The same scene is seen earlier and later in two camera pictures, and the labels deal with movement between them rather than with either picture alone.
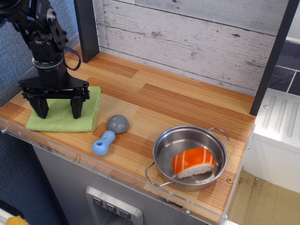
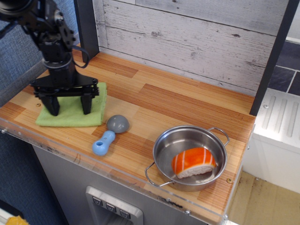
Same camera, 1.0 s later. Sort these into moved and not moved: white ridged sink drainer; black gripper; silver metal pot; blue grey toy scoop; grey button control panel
Moved: black gripper
Not moved: grey button control panel; blue grey toy scoop; silver metal pot; white ridged sink drainer
